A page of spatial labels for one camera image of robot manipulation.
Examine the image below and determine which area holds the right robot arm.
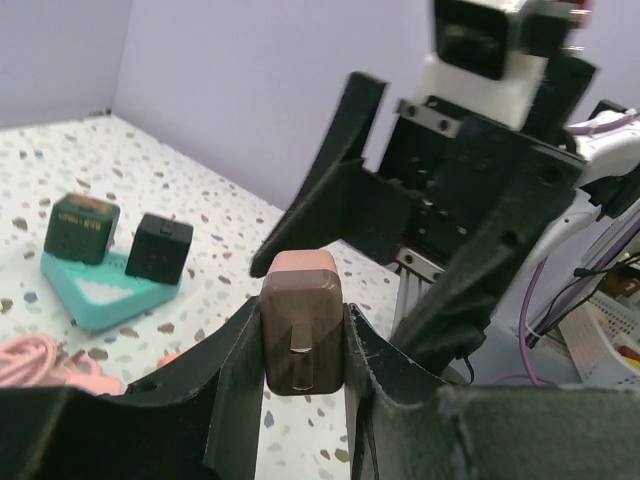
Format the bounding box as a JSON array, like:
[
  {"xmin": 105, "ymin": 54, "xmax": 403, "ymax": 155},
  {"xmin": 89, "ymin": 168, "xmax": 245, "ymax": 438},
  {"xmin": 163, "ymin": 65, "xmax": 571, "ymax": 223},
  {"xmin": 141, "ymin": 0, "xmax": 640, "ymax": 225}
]
[{"xmin": 250, "ymin": 67, "xmax": 639, "ymax": 374}]

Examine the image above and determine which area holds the green cube adapter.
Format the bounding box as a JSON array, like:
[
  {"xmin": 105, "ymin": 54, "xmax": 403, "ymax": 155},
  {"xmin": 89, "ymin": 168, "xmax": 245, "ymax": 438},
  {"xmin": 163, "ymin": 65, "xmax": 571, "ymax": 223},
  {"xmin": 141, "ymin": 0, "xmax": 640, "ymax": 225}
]
[{"xmin": 43, "ymin": 193, "xmax": 121, "ymax": 265}]

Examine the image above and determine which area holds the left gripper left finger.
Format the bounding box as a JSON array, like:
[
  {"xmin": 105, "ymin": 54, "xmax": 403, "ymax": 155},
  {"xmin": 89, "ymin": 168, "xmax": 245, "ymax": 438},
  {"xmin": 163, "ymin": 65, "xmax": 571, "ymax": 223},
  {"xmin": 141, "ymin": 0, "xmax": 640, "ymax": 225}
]
[{"xmin": 1, "ymin": 297, "xmax": 262, "ymax": 479}]

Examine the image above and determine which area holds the pink coiled power cord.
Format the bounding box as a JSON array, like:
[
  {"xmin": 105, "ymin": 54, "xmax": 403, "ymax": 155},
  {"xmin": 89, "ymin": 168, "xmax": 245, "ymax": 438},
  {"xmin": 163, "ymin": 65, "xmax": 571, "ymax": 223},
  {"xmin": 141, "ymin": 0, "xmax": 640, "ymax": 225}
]
[{"xmin": 0, "ymin": 333, "xmax": 126, "ymax": 397}]

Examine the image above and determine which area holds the pink brown plug adapter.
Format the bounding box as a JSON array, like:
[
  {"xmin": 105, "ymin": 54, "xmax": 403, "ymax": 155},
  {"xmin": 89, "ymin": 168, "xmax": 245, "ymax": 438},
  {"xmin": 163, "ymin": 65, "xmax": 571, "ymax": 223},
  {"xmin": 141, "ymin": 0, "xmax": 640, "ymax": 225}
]
[{"xmin": 259, "ymin": 249, "xmax": 344, "ymax": 396}]

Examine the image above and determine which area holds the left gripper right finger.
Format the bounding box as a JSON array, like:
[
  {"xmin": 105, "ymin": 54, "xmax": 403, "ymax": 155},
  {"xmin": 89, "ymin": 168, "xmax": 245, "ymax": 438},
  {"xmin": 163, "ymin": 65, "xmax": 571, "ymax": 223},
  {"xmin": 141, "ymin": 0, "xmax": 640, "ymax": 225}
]
[{"xmin": 344, "ymin": 304, "xmax": 639, "ymax": 480}]

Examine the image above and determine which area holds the black cube adapter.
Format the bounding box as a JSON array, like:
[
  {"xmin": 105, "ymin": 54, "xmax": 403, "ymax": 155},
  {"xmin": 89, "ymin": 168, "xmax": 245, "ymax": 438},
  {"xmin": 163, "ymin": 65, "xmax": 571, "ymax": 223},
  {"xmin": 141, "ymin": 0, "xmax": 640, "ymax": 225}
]
[{"xmin": 125, "ymin": 213, "xmax": 194, "ymax": 286}]

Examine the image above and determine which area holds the white plastic basket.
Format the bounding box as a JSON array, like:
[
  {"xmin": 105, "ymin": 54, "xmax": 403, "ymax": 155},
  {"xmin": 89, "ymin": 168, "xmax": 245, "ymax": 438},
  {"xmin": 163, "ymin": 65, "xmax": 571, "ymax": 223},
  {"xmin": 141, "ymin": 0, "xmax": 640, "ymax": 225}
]
[{"xmin": 559, "ymin": 292, "xmax": 639, "ymax": 388}]

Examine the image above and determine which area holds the orange plug adapter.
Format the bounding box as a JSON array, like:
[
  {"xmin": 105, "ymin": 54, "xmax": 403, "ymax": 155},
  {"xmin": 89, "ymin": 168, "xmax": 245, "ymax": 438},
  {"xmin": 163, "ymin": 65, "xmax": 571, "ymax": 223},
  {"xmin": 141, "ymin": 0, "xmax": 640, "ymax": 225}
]
[{"xmin": 156, "ymin": 352, "xmax": 181, "ymax": 369}]

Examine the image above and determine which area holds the teal triangular socket base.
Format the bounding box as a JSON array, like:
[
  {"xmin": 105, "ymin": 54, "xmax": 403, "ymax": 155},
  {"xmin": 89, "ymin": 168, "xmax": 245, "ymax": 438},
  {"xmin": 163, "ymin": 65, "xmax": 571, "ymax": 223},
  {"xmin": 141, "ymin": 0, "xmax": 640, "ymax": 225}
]
[{"xmin": 40, "ymin": 252, "xmax": 180, "ymax": 332}]

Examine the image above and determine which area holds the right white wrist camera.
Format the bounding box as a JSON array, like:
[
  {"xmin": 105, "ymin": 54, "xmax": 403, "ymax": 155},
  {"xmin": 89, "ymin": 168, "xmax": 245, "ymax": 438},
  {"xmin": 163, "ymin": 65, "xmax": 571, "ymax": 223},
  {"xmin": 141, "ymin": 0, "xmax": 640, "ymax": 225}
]
[{"xmin": 413, "ymin": 0, "xmax": 599, "ymax": 132}]

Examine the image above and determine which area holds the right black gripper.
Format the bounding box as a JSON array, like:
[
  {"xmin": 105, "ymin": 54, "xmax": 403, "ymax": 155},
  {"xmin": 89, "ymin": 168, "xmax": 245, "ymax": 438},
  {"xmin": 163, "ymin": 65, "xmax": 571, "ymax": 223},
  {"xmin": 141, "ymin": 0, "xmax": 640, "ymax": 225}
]
[{"xmin": 250, "ymin": 72, "xmax": 585, "ymax": 375}]

